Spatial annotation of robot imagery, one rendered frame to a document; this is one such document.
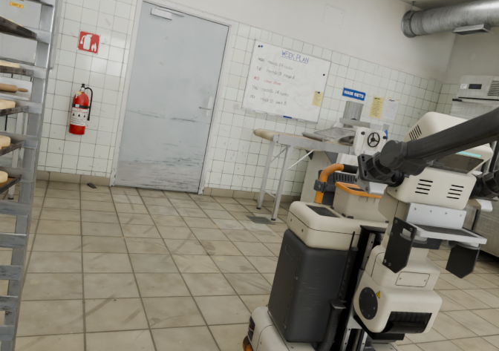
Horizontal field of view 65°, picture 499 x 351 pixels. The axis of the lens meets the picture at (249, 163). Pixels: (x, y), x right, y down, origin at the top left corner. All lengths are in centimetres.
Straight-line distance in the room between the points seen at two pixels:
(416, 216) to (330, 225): 34
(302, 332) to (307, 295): 15
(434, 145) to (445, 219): 41
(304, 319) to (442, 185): 72
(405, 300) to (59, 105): 380
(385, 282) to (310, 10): 428
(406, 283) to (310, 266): 34
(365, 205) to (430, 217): 34
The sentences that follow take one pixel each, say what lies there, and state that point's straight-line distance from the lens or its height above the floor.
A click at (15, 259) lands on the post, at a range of 126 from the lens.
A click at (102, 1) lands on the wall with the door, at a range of 451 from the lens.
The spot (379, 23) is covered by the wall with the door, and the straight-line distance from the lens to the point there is 592.
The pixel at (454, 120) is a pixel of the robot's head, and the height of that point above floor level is 125.
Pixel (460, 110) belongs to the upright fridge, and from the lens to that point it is 532.
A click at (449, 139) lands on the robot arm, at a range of 101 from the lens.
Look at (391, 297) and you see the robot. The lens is 138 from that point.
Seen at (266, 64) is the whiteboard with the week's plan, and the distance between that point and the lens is 493.
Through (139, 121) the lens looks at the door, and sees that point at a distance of 455.
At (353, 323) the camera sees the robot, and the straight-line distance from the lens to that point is 163.
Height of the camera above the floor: 116
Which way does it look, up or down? 8 degrees down
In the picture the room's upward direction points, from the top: 12 degrees clockwise
